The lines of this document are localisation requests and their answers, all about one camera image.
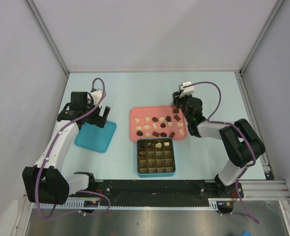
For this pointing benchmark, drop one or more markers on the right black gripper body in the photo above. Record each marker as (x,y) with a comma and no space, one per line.
(181,103)

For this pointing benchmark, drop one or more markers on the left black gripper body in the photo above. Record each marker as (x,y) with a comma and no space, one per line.
(99,123)

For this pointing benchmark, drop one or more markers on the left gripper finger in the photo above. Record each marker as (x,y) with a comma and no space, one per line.
(96,113)
(105,115)

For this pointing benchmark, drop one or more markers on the pink tray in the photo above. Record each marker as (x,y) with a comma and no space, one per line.
(168,123)

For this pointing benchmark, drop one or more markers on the teal chocolate box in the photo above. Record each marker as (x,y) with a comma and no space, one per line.
(155,162)

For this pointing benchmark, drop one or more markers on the metal tongs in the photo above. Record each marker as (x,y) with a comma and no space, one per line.
(173,107)

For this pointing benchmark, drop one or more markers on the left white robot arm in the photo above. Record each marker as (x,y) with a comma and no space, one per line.
(44,182)

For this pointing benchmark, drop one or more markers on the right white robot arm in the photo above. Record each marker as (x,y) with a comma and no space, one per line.
(241,142)

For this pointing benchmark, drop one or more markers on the brown bar chocolate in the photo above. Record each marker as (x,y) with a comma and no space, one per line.
(156,134)

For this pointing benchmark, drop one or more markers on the white chocolate piece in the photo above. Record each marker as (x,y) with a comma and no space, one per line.
(158,145)

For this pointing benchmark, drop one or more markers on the teal box lid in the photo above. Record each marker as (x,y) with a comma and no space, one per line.
(94,138)

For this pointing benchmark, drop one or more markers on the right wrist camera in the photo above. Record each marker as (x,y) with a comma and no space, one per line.
(186,89)

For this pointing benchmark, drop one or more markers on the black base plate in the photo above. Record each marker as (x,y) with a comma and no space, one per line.
(173,192)

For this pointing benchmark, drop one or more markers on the white cable duct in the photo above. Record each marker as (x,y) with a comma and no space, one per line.
(82,204)

